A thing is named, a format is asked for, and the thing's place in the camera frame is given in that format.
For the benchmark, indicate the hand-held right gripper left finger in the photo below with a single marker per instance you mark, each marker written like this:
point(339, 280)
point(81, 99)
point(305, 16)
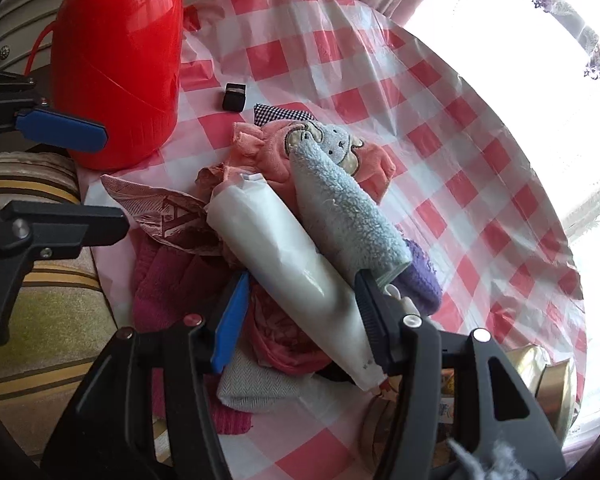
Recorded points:
point(229, 322)

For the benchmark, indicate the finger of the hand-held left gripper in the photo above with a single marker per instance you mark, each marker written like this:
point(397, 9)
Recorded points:
point(60, 130)
point(55, 230)

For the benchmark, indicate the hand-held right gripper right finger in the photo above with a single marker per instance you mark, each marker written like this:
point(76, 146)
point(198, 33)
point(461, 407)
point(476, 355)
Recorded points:
point(375, 310)

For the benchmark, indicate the white plastic roll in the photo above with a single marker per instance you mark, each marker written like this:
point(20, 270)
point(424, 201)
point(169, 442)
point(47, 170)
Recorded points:
point(270, 240)

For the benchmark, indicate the light blue fleece towel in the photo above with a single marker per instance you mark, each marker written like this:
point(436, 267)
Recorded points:
point(340, 210)

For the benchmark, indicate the pink fleece baby garment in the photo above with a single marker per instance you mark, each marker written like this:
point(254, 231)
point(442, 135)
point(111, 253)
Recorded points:
point(275, 160)

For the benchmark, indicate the coral knitted cloth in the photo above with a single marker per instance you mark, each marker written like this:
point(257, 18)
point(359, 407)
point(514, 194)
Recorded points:
point(280, 335)

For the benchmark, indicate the purple fuzzy cloth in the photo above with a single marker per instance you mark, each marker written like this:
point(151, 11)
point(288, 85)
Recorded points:
point(420, 280)

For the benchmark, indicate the magenta towel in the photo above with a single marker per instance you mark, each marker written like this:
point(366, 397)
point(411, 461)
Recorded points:
point(175, 285)

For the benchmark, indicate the grey herringbone cloth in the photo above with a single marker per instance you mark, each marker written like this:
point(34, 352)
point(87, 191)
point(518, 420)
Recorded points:
point(250, 385)

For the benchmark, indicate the red thermos jug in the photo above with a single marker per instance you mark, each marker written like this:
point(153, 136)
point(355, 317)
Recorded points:
point(115, 60)

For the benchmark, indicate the striped tasselled cushion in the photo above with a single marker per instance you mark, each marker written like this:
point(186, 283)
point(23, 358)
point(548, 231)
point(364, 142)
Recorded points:
point(55, 320)

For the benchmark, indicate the pink patterned paper bag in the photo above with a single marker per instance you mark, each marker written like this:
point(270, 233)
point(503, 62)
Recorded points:
point(155, 210)

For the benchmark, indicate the white carved furniture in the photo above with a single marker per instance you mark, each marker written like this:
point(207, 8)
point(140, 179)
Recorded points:
point(30, 20)

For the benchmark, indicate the red checked plastic tablecloth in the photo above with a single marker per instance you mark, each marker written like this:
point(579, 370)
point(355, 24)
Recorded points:
point(430, 160)

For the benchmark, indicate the small black box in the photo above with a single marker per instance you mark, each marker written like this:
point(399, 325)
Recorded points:
point(234, 97)

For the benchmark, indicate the gold lid glass jar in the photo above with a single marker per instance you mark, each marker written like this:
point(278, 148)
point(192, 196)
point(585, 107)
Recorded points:
point(555, 385)

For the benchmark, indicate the dark checked cloth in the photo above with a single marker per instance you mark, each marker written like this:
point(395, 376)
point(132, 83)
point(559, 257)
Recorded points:
point(280, 112)

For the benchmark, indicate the white lace curtain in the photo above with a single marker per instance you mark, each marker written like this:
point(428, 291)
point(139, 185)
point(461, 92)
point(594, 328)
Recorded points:
point(555, 0)

